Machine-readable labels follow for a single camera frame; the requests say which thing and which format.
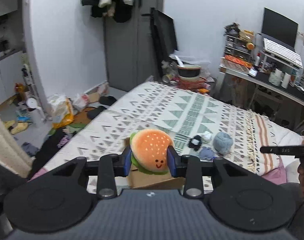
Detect open laptop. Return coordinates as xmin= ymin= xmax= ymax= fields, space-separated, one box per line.
xmin=261 ymin=8 xmax=303 ymax=69

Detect patterned cream bed blanket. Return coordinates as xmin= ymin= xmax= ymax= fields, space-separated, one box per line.
xmin=45 ymin=82 xmax=280 ymax=176

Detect orange snack package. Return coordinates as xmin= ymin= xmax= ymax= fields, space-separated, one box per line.
xmin=222 ymin=55 xmax=252 ymax=69

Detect brown cardboard box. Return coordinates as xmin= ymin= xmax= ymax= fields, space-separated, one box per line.
xmin=127 ymin=129 xmax=182 ymax=188

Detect black flat panel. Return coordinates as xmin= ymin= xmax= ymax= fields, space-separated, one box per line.
xmin=150 ymin=8 xmax=178 ymax=77

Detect yellow plastic bag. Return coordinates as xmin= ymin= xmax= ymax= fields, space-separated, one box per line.
xmin=48 ymin=94 xmax=74 ymax=129

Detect yellow slippers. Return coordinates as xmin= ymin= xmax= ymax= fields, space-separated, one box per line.
xmin=3 ymin=120 xmax=29 ymax=135

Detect blue knitted cloth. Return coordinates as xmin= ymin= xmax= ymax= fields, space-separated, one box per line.
xmin=199 ymin=147 xmax=216 ymax=161

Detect pink bed sheet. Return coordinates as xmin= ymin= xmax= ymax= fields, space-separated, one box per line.
xmin=29 ymin=158 xmax=287 ymax=185

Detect red plastic basket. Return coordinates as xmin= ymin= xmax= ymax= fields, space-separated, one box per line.
xmin=177 ymin=77 xmax=209 ymax=90

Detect clear drawer organizer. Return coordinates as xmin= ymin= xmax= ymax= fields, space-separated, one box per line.
xmin=223 ymin=31 xmax=255 ymax=62

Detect black and cream bowl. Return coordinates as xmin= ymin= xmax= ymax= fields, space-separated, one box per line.
xmin=177 ymin=64 xmax=202 ymax=81

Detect orange burger plush toy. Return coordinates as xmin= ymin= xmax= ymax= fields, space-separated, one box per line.
xmin=130 ymin=128 xmax=175 ymax=175

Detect black top desk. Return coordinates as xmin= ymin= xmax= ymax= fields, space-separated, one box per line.
xmin=219 ymin=63 xmax=304 ymax=106

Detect white rolled sock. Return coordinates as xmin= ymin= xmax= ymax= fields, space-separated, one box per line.
xmin=201 ymin=131 xmax=213 ymax=143

